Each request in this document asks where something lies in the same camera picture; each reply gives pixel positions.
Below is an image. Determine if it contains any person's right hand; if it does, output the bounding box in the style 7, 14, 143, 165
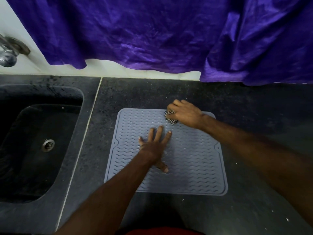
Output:
166, 99, 208, 130

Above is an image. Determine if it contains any person's left hand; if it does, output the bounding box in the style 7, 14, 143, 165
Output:
138, 125, 172, 174

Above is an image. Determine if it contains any black white checkered cloth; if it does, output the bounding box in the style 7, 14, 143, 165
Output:
164, 109, 179, 126

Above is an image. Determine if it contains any grey ribbed silicone mat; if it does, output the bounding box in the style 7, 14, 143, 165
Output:
104, 108, 228, 196

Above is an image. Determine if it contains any person's right forearm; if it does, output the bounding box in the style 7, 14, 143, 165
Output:
199, 114, 313, 228

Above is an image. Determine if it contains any person's left forearm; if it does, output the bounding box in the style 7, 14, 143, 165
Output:
54, 154, 157, 235

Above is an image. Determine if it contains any person's red garment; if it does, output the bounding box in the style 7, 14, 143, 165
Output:
125, 226, 206, 235

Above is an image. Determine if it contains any purple cloth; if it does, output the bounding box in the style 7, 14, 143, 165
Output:
5, 0, 313, 86

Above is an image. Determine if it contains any metal sink drain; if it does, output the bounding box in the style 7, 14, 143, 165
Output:
41, 139, 55, 153

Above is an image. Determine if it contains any black stone sink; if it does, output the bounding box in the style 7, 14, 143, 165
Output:
0, 84, 84, 204

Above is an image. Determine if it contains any chrome wall tap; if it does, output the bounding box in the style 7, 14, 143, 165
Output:
0, 34, 31, 68

